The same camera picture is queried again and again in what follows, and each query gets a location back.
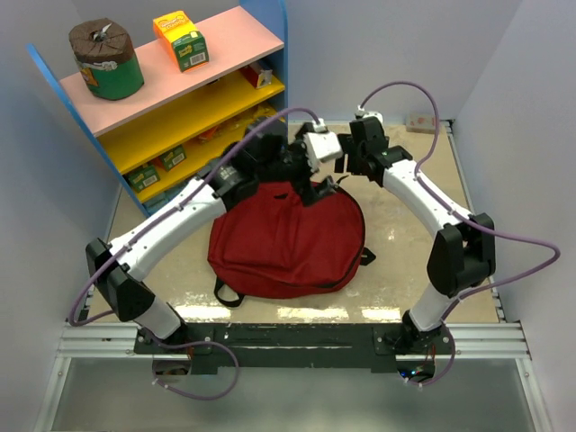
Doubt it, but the small pink card box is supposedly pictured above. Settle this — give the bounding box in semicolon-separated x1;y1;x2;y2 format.
405;112;440;134

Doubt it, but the orange green sponge box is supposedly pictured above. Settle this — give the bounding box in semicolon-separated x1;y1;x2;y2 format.
152;10;210;72

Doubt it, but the red backpack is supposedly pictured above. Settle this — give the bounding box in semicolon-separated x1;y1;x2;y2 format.
207;183;376;308

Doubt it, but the aluminium rail frame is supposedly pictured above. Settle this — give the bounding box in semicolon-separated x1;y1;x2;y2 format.
33;119;553;432

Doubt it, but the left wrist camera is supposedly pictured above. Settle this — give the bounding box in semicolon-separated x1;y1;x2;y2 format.
303;130;344;174

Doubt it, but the green sponge box upper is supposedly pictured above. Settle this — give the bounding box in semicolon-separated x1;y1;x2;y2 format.
154;145;186;172

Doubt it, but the colourful shelf unit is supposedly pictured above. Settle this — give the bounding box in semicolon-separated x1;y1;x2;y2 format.
27;1;288;213

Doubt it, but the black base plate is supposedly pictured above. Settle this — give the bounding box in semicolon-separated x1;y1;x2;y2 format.
134;323;455;380

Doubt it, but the green brown wrapped roll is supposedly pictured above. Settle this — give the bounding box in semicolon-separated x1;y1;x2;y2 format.
68;18;144;101

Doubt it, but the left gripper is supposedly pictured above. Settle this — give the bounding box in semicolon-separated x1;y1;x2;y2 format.
258;124;337;207

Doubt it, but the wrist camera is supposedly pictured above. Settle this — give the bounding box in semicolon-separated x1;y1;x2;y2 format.
303;130;344;174
355;105;384;124

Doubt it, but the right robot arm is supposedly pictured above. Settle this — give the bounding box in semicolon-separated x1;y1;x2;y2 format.
335;115;496;354

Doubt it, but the green sponge box lower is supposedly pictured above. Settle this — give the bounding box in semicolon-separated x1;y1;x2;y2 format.
123;163;160;193

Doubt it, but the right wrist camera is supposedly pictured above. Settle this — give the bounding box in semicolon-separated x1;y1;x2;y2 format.
355;105;384;124

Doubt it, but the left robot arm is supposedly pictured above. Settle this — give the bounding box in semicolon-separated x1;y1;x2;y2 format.
85;117;343;353

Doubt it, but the red white box on shelf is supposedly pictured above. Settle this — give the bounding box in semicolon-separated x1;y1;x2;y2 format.
239;61;273;89

